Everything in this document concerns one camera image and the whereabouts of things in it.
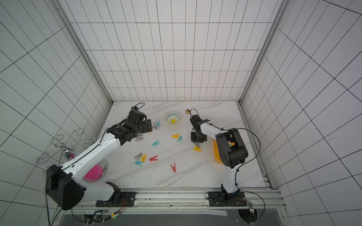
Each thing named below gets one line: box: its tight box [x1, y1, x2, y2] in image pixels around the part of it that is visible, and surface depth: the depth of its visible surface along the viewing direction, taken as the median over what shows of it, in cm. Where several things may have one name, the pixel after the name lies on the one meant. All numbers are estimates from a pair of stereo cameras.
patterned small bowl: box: [165, 111, 182, 125], surface depth 109 cm
